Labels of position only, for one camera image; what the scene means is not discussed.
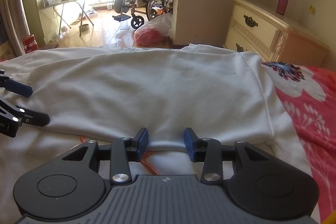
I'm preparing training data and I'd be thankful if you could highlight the white sweatshirt orange bear outline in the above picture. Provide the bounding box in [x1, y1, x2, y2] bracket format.
[1, 44, 311, 223]

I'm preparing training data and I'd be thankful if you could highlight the folding table by window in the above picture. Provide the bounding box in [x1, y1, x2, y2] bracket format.
[38, 0, 94, 41]

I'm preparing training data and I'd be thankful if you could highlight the cardboard box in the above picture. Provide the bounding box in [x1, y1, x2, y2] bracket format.
[0, 41, 15, 62]

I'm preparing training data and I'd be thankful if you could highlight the beige curtain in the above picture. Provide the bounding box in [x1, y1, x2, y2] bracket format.
[1, 0, 30, 56]

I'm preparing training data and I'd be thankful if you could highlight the pink floral bed blanket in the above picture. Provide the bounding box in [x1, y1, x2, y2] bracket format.
[263, 62, 336, 223]

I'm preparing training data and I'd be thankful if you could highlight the pink bag in plastic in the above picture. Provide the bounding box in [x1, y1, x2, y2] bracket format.
[134, 13, 173, 48]

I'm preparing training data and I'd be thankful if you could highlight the cream two-drawer nightstand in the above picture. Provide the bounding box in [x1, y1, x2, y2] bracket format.
[223, 0, 330, 67]

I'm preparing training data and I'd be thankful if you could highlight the pink cup on nightstand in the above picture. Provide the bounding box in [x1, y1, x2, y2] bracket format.
[276, 0, 289, 15]

